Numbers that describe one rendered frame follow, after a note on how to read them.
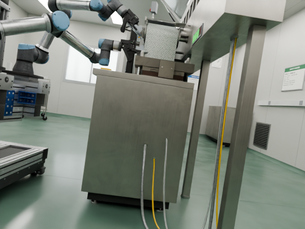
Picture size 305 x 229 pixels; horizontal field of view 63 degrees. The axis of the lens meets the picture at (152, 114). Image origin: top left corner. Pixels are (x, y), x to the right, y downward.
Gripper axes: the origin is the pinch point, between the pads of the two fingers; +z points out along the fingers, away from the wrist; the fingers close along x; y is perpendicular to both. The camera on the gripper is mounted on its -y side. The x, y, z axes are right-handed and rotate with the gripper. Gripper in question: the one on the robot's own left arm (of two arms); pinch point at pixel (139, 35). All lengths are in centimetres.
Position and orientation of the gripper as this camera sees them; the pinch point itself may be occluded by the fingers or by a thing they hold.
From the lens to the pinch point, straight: 199.6
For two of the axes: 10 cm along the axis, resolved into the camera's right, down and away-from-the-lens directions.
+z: 6.7, 7.4, 0.7
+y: 7.4, -6.7, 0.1
